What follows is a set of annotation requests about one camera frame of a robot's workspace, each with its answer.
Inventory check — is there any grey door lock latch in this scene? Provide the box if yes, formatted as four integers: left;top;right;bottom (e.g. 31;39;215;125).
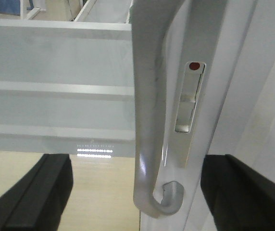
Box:
175;62;206;133

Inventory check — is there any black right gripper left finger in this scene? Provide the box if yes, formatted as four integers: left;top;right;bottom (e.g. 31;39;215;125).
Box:
0;154;73;231

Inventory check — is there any white sliding glass door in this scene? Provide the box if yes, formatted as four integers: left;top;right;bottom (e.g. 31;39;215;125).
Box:
0;0;258;231

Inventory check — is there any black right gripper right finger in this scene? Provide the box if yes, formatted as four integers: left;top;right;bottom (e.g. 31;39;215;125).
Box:
200;154;275;231

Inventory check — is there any white door frame post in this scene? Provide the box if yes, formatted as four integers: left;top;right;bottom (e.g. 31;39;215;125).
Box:
183;0;275;231

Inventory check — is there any grey curved door handle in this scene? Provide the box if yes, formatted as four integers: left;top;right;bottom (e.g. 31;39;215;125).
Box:
131;0;190;218

